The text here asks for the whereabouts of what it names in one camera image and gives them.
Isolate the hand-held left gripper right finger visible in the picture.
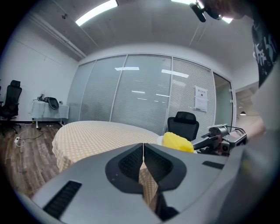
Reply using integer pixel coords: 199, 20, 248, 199
144, 143, 232, 224

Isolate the person's right forearm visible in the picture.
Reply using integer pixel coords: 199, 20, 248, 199
246, 119, 266, 140

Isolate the round table with yellow cloth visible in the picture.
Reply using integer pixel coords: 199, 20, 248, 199
52, 120, 165, 208

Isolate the white floor cable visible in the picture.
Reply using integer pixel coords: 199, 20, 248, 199
14, 130, 29, 147

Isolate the person's head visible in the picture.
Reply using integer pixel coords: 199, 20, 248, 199
205, 0, 252, 20

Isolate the white paper notice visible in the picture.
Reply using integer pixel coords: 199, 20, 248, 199
194, 85, 208, 112

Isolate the long ceiling light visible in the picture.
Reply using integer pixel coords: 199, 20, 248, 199
170, 0, 234, 24
75, 0, 119, 27

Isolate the yellow banana-like object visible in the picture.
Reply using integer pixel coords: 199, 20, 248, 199
163, 132, 195, 153

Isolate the black office chair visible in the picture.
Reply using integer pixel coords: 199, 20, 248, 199
167, 111, 200, 142
0, 80, 23, 136

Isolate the black head-worn camera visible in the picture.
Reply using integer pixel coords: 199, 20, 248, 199
189, 0, 223, 23

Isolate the white-cloth side table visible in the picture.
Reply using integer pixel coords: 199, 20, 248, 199
30, 99, 70, 129

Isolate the glass door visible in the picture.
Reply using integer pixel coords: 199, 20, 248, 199
213, 73, 234, 133

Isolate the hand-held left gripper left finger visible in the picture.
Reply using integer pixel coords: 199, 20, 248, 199
31, 143, 158, 224

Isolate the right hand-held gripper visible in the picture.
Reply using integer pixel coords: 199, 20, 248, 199
190, 123, 248, 156

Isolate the person's black printed T-shirt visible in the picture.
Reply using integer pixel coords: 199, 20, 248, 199
251, 0, 280, 88

